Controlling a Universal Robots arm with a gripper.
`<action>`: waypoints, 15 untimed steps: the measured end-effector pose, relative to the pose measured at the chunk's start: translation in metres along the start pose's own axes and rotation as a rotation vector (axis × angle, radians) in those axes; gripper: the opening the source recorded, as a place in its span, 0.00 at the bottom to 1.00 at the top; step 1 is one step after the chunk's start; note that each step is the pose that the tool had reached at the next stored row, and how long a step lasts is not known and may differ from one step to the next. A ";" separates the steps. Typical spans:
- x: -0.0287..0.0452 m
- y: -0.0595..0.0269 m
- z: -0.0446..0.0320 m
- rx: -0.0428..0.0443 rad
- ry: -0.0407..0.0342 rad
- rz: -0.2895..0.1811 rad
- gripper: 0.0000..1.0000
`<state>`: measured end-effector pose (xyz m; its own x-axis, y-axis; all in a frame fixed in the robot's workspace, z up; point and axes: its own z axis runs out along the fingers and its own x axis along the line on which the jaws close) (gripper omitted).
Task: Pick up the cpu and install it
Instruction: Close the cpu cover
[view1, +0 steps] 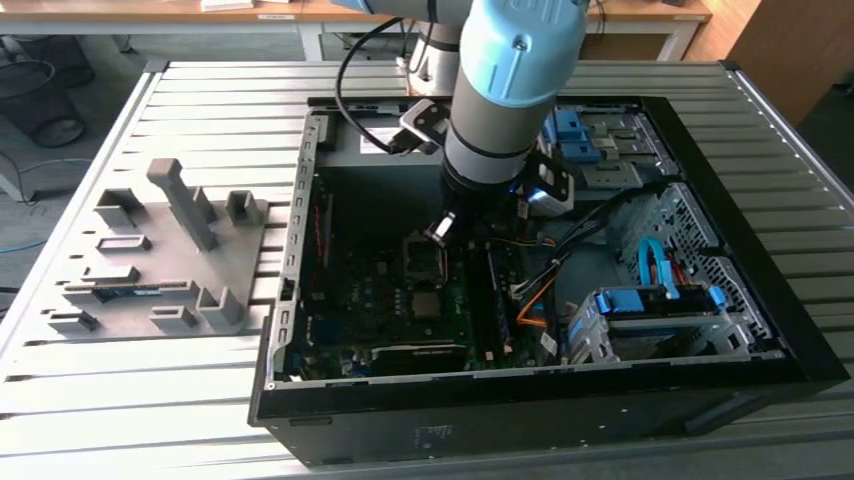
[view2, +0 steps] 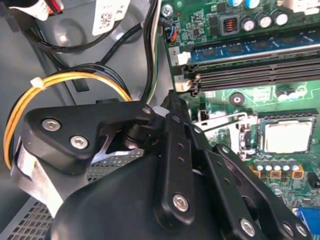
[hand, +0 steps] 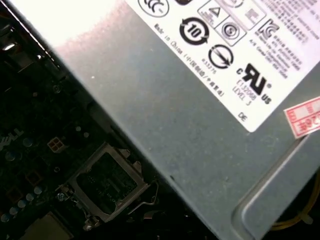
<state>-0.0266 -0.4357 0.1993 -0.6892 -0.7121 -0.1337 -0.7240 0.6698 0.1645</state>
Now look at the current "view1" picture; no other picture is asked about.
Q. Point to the white box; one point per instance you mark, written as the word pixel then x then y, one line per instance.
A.
pixel 227 5

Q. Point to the silver CPU green edge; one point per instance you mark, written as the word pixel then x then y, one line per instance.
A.
pixel 427 305

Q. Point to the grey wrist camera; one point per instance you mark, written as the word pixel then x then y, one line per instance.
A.
pixel 423 120

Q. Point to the RAM stick blue label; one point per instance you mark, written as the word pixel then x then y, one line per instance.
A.
pixel 127 292

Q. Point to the dark green motherboard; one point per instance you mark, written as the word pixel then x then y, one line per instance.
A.
pixel 374 300

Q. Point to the grey metal disk bay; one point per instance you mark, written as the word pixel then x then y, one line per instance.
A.
pixel 621 175
pixel 667 324

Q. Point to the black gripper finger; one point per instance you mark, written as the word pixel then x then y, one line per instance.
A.
pixel 442 230

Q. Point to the black RAM slot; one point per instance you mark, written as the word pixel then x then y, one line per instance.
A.
pixel 499 300

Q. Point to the blue disk carrier with disk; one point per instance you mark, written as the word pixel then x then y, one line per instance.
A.
pixel 623 301

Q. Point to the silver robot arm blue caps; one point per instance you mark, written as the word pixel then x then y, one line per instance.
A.
pixel 494 135

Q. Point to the grey power supply unit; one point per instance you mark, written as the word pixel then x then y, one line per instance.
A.
pixel 354 150

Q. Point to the wooden cabinet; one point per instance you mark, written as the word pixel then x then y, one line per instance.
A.
pixel 801 50

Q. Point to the grey parts rack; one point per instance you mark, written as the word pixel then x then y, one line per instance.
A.
pixel 227 260

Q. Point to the metal locking lever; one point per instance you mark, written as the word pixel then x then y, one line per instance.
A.
pixel 443 262

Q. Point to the wooden desk white frame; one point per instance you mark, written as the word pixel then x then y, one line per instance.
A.
pixel 167 12

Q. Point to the CPU socket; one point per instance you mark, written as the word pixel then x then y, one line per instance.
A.
pixel 427 320

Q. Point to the black graphics card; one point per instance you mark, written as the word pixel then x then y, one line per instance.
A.
pixel 416 357

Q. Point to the black PC case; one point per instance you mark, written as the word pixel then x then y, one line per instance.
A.
pixel 534 425

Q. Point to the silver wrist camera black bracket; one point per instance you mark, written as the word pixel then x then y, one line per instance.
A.
pixel 554 200

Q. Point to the black wheeled bin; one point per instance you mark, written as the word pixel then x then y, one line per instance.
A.
pixel 40 100

